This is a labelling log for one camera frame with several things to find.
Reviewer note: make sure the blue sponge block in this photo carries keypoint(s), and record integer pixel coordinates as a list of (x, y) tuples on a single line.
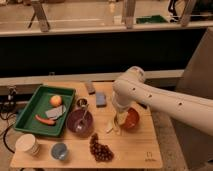
[(100, 99)]

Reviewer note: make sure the green mat in background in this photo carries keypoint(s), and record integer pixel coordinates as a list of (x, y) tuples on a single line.
[(151, 19)]

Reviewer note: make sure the brown rectangular block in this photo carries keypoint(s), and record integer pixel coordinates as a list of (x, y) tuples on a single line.
[(90, 88)]

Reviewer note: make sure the grey cloth piece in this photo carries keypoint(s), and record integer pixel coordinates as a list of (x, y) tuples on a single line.
[(56, 112)]

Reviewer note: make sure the orange apple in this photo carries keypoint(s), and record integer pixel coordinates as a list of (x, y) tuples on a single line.
[(56, 100)]

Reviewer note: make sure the purple bowl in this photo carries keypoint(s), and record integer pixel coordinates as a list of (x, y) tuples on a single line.
[(73, 117)]

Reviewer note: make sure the white paper cup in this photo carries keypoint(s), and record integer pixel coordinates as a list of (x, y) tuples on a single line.
[(28, 144)]

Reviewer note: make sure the orange-brown bowl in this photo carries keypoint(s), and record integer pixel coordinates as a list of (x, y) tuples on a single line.
[(132, 119)]

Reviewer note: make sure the dark red grape bunch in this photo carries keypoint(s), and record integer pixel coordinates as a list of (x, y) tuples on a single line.
[(101, 153)]

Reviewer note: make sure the small metal cup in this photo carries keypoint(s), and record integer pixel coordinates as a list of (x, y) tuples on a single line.
[(82, 103)]

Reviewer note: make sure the metal spoon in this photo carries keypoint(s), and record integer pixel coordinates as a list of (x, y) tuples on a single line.
[(82, 123)]

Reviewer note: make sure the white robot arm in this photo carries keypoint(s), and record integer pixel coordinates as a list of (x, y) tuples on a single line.
[(192, 110)]

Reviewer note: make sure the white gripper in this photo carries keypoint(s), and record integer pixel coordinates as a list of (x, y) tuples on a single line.
[(121, 117)]

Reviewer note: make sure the orange carrot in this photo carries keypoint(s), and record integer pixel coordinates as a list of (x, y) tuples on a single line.
[(45, 121)]

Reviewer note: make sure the green plastic tray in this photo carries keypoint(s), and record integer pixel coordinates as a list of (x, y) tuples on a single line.
[(39, 104)]

